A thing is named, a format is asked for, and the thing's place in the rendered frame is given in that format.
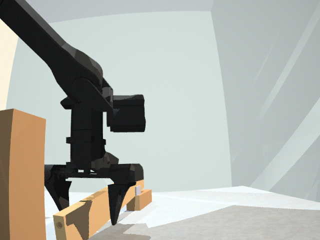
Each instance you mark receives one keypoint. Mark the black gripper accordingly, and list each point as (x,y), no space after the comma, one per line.
(86,151)

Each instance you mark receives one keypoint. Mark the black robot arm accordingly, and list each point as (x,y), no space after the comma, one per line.
(78,75)

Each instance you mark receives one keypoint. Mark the long wooden rail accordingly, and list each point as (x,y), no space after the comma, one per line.
(84,218)

